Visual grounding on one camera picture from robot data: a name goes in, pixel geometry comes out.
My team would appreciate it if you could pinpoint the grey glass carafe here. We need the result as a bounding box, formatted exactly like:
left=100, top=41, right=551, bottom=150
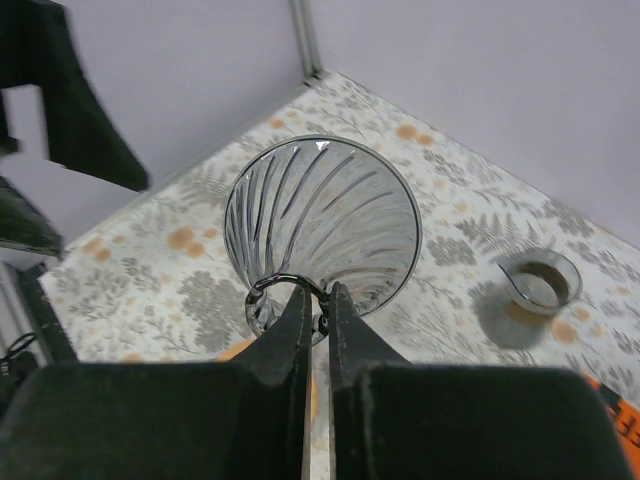
left=497, top=248, right=583, bottom=316

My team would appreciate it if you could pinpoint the left aluminium frame post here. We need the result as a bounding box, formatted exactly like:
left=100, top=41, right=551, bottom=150
left=289, top=0, right=325, bottom=85

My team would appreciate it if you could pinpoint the wooden dripper ring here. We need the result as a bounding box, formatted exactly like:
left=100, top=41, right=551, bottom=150
left=214, top=337, right=321, bottom=426

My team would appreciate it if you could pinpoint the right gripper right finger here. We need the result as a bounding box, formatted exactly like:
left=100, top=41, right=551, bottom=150
left=327, top=284, right=633, bottom=479

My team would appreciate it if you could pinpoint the orange coffee filter pack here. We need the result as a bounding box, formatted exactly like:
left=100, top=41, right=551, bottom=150
left=586, top=376, right=639, bottom=458

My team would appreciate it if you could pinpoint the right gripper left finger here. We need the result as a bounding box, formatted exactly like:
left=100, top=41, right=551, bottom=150
left=1, top=286, right=312, bottom=479

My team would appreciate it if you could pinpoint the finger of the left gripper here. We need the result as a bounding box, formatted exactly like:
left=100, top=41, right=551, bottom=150
left=1, top=1, right=150, bottom=192
left=1, top=177, right=64, bottom=258

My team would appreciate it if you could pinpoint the floral tablecloth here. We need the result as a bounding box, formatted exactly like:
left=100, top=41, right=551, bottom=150
left=38, top=69, right=640, bottom=480

